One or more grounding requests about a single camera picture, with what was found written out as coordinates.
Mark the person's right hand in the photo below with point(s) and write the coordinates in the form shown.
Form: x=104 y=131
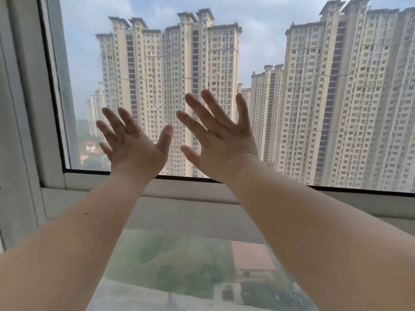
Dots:
x=223 y=148

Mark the person's left hand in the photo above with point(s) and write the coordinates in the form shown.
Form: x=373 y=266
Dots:
x=133 y=152

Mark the person's left thumb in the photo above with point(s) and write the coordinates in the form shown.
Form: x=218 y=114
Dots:
x=164 y=139

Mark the person's left middle finger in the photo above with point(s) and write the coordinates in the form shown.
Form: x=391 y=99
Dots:
x=113 y=121

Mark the person's right thumb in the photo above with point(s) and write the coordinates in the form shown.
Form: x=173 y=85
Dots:
x=190 y=155

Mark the person's right little finger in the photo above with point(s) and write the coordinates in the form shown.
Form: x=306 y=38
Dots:
x=243 y=111

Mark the person's left little finger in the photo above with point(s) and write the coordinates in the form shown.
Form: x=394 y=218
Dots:
x=106 y=150

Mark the person's right middle finger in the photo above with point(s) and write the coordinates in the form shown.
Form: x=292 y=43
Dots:
x=200 y=110

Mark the person's left forearm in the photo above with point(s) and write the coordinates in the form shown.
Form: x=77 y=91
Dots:
x=71 y=242

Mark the person's right forearm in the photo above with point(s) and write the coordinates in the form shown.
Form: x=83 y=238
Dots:
x=311 y=242

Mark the small red-roofed house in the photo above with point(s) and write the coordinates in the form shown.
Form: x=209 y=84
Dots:
x=89 y=147

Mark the slim beige high-rise tower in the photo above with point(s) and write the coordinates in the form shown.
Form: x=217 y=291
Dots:
x=264 y=103

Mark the large window glass pane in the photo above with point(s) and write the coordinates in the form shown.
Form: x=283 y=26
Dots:
x=259 y=38

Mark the wide beige high-rise tower block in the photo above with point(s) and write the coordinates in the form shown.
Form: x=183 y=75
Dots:
x=350 y=100

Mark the low glass window pane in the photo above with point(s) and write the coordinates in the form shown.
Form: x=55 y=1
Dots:
x=181 y=268

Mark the red-roofed low building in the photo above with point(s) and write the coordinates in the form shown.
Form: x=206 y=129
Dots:
x=251 y=260

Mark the white window frame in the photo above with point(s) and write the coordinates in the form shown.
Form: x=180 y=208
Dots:
x=29 y=110

